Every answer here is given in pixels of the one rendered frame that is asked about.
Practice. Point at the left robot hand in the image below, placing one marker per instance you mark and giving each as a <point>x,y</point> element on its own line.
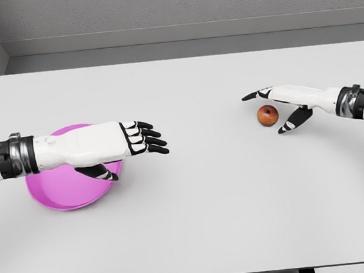
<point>102,144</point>

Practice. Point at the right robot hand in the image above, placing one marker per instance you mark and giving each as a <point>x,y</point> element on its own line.
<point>289,95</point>

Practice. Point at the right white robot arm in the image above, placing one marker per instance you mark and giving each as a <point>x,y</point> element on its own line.
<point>356,103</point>

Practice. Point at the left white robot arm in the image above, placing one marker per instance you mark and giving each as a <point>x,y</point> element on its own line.
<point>25,154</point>

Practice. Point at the red apple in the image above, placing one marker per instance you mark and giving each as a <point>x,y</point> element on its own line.
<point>267,115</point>

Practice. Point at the pink round plate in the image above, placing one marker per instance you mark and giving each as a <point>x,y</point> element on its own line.
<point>71,189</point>

